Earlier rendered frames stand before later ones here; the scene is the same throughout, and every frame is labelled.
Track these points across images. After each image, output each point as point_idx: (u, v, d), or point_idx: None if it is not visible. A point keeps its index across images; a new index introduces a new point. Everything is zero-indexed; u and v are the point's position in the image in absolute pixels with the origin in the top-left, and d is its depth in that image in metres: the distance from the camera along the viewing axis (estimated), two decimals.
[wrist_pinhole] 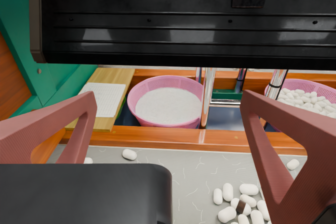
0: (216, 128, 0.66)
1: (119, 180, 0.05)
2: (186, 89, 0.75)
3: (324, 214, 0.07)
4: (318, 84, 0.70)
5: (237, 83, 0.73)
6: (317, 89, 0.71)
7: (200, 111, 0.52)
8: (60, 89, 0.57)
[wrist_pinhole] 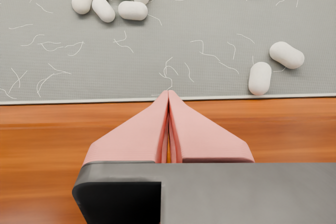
0: None
1: (323, 179, 0.05)
2: None
3: None
4: None
5: None
6: None
7: None
8: None
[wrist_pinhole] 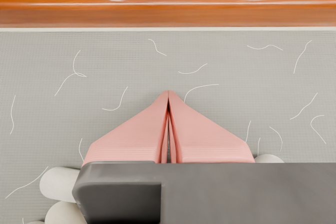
0: None
1: (323, 179, 0.05)
2: None
3: None
4: None
5: None
6: None
7: None
8: None
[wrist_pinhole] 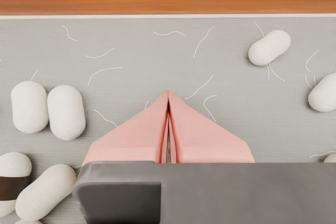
0: None
1: (323, 179, 0.05)
2: None
3: None
4: None
5: None
6: None
7: None
8: None
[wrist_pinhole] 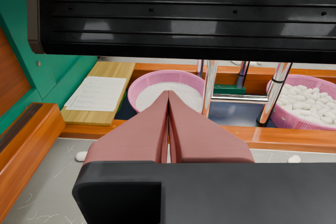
0: (217, 123, 0.66)
1: (323, 179, 0.05)
2: (187, 84, 0.74)
3: None
4: (321, 80, 0.70)
5: (239, 78, 0.72)
6: (319, 85, 0.70)
7: (201, 105, 0.52)
8: (60, 82, 0.56)
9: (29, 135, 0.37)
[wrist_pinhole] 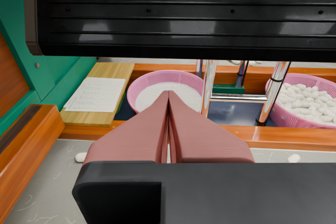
0: (216, 123, 0.66)
1: (323, 179, 0.05)
2: (186, 84, 0.74)
3: None
4: (320, 79, 0.70)
5: (238, 77, 0.72)
6: (318, 84, 0.70)
7: (200, 105, 0.52)
8: (59, 83, 0.56)
9: (28, 137, 0.37)
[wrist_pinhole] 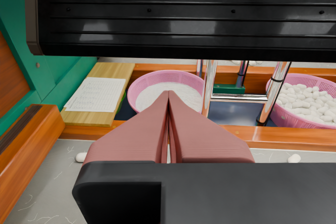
0: (217, 123, 0.66)
1: (323, 179, 0.05)
2: (187, 84, 0.74)
3: None
4: (320, 79, 0.70)
5: (238, 77, 0.72)
6: (319, 84, 0.70)
7: (201, 105, 0.52)
8: (59, 83, 0.56)
9: (29, 137, 0.37)
